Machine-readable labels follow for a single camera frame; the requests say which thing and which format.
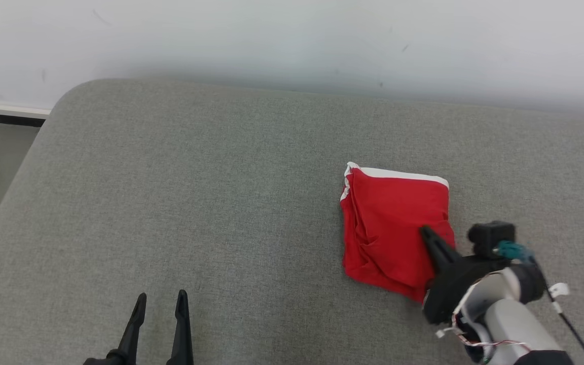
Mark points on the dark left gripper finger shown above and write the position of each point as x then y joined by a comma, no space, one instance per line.
182,334
132,334

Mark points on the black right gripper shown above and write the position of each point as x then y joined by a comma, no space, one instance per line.
449,291

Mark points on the red garment with white panels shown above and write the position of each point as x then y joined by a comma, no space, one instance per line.
388,228

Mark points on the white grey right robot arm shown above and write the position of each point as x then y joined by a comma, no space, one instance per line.
510,324

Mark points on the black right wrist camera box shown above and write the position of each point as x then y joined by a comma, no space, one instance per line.
489,235

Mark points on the dark wall baseboard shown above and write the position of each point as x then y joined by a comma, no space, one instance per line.
3,118

